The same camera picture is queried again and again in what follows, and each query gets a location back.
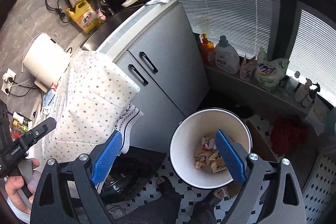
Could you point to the brown paper bag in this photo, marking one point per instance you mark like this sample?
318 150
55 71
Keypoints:
210 161

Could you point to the crumpled white paper wrapper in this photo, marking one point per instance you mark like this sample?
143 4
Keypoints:
208 144

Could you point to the cream air fryer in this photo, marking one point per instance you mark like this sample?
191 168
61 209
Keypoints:
46 60

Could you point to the wall power socket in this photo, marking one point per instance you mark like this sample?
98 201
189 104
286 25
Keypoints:
8 81

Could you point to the person's foot in sandal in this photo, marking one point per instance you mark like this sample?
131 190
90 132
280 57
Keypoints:
167 190

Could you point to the grey cabinet doors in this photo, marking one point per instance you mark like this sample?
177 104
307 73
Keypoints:
166 64

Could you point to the stainless kitchen sink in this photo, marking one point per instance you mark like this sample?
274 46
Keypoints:
96 39

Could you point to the person's left hand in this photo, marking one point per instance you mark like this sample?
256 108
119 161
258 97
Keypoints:
14 183

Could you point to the white trash bin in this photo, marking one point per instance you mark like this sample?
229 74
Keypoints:
193 152

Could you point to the yellow detergent jug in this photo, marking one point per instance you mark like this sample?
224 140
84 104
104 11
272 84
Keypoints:
84 16

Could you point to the pink small bottle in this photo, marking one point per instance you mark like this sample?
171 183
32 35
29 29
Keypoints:
101 16

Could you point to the green white refill pouch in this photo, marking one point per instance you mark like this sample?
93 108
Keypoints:
270 73

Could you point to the white laundry detergent bottle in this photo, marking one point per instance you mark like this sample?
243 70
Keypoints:
226 57

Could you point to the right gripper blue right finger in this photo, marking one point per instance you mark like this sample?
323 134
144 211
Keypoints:
234 156

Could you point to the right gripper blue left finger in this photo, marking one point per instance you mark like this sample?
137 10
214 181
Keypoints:
105 157

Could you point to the floral white tablecloth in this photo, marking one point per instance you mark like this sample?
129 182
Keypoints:
92 100

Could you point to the orange spray bottle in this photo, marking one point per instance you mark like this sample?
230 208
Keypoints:
207 50

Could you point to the blue white milk carton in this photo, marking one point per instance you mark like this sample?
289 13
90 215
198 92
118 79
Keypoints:
47 100

